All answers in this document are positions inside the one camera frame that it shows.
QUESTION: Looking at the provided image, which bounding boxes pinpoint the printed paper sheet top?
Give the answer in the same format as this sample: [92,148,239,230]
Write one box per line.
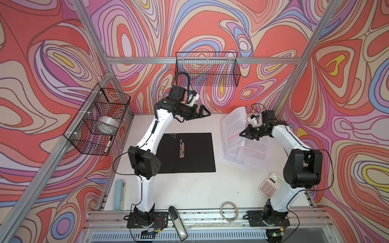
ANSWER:
[221,106,247,154]

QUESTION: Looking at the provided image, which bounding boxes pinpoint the printed paper sheet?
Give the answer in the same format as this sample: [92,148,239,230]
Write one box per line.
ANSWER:
[221,106,247,154]
[218,138,271,170]

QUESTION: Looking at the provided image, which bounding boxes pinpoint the white black lever arch folder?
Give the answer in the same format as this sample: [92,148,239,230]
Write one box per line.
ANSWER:
[156,133,216,174]

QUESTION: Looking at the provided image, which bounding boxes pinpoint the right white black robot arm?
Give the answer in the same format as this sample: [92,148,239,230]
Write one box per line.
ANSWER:
[239,120,323,220]

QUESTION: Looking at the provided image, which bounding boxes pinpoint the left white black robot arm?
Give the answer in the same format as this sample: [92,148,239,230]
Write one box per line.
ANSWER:
[128,98,211,213]

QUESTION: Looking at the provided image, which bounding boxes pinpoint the printed paper sheet lower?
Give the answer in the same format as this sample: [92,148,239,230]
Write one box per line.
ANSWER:
[218,138,271,170]

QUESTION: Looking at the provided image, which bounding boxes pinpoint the white pink calculator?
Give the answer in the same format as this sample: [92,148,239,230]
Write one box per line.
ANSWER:
[258,172,284,199]

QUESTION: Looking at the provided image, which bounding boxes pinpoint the silver tape roll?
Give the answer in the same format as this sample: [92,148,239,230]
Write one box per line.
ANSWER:
[98,116,120,128]

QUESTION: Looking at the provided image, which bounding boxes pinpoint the white marker pen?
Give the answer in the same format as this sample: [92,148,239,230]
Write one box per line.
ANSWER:
[103,140,111,155]

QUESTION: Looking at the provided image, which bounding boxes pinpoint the light blue stapler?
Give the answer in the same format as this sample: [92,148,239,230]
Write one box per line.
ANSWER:
[112,180,126,211]

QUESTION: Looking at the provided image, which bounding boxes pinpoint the black handheld scanner device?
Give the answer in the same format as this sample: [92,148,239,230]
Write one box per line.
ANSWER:
[168,206,188,241]

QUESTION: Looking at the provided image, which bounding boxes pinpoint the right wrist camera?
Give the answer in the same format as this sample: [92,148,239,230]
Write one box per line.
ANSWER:
[247,114,259,127]

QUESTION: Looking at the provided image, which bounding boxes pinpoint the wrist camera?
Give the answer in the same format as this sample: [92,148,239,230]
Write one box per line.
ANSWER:
[186,91,200,106]
[247,114,259,127]

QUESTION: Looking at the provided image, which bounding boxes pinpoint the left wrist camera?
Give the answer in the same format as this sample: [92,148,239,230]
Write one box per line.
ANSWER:
[186,91,200,106]

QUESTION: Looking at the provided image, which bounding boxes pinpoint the black wire basket back wall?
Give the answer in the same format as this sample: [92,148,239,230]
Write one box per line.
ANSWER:
[175,51,241,89]

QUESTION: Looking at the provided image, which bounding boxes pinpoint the black wire basket wall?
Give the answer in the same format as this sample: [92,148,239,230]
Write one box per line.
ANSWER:
[64,84,131,156]
[175,51,241,89]

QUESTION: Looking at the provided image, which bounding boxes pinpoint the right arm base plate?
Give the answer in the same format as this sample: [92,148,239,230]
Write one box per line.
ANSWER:
[243,211,290,228]

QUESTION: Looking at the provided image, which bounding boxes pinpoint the coiled white cable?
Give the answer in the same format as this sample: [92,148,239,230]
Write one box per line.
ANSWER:
[220,201,239,223]

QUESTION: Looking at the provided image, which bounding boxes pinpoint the black wire basket left wall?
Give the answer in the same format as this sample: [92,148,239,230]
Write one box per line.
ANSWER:
[64,84,131,156]

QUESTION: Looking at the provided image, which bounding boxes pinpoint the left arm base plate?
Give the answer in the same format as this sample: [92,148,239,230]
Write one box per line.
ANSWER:
[123,211,169,230]

